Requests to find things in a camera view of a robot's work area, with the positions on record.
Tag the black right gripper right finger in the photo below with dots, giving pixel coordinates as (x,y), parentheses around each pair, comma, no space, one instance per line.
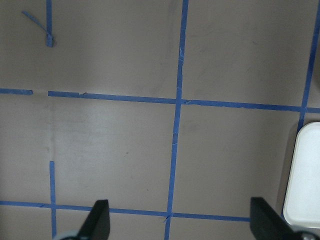
(266,224)

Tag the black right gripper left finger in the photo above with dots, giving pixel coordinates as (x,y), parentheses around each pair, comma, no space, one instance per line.
(97,224)

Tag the white rectangular tray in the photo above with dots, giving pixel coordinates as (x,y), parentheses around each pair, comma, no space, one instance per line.
(302,199)

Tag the loose blue tape strip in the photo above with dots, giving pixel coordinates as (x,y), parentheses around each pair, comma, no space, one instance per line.
(47,28)

